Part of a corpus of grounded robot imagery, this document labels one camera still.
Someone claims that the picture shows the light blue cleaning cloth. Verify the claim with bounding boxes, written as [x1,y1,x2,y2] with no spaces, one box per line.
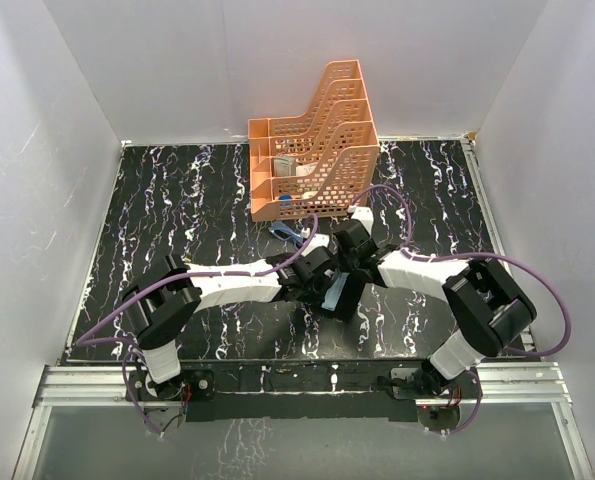
[321,276,346,311]

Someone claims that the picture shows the black sunglasses case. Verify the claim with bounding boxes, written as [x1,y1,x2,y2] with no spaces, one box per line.
[319,273,366,321]

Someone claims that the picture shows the blue sunglasses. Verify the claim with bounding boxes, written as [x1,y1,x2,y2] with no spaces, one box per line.
[269,221,304,248]

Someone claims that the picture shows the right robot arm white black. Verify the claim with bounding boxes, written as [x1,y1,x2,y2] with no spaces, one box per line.
[322,220,537,397]

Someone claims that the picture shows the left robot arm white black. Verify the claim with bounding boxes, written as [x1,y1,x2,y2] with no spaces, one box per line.
[120,246,338,399]

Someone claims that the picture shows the orange plastic file organizer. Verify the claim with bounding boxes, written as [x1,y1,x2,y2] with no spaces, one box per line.
[248,59,380,222]

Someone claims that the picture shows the white paper in organizer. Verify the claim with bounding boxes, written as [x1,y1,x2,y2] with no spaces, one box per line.
[296,162,326,191]

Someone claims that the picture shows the grey packet in organizer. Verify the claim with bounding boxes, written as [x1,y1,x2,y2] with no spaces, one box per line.
[272,156,297,177]

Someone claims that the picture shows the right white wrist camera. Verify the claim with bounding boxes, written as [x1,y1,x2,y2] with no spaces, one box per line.
[347,205,374,234]

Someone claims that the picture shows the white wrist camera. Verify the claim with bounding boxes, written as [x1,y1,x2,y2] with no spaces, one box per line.
[347,205,374,234]
[300,228,330,255]

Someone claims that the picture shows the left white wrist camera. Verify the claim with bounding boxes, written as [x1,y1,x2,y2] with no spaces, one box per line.
[300,228,330,255]

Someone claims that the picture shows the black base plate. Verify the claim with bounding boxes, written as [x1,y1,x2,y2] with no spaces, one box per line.
[126,357,483,424]

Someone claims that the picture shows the aluminium frame rail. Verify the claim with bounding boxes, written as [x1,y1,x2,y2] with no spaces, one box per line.
[14,361,593,479]

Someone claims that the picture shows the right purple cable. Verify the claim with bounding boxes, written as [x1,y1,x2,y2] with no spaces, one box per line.
[349,185,573,357]

